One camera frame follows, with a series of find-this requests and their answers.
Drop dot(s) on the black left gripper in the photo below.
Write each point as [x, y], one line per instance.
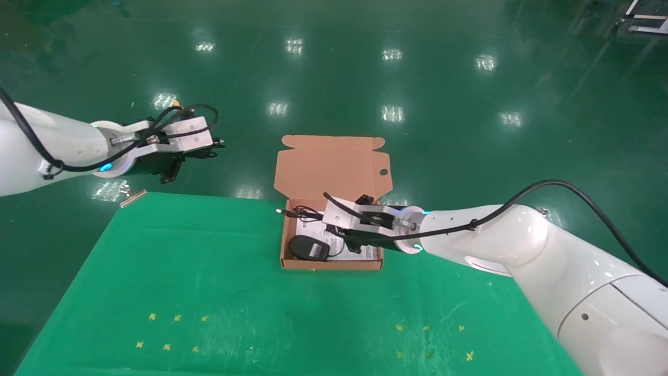
[151, 166]

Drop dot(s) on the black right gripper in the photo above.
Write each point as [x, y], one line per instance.
[381, 243]

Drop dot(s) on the black power adapter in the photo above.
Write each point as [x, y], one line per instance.
[305, 248]

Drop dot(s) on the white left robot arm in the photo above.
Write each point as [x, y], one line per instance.
[42, 146]

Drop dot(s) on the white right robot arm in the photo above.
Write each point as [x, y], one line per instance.
[522, 240]

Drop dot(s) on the brown cardboard mailer box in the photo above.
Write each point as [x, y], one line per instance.
[334, 167]

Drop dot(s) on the white printed paper sheet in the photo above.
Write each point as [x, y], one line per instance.
[309, 228]

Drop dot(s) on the green table cloth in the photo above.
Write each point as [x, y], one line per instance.
[235, 292]

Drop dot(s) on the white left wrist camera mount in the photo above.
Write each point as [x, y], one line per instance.
[188, 133]

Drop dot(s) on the white metal frame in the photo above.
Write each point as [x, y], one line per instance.
[647, 30]

